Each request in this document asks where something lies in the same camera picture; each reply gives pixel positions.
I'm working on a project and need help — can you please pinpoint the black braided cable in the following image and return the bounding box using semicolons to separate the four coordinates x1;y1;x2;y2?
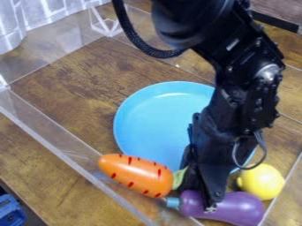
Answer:
111;0;187;59

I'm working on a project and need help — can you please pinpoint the white grid curtain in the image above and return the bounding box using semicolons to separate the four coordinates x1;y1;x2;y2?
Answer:
0;0;111;55

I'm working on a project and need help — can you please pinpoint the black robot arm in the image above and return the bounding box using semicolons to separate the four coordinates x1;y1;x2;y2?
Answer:
153;0;285;212

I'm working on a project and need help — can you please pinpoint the blue plastic object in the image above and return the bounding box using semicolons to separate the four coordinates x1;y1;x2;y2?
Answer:
0;194;27;226

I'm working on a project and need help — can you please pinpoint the dark baseboard strip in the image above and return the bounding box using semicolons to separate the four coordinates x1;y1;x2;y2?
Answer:
252;11;298;34

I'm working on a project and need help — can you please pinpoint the purple toy eggplant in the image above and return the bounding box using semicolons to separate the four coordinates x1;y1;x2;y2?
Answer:
166;190;266;226

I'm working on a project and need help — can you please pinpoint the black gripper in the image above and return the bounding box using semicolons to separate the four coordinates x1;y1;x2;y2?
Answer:
178;105;269;214

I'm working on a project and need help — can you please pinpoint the orange toy carrot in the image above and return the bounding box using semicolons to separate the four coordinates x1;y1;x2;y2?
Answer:
98;154;187;199

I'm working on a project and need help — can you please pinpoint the blue round tray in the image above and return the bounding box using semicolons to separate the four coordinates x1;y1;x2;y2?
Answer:
113;81;257;175

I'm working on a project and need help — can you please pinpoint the clear acrylic enclosure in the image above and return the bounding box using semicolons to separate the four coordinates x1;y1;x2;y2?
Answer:
0;0;302;226

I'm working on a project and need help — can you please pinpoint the yellow toy lemon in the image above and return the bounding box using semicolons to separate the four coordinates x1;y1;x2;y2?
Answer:
237;163;286;200

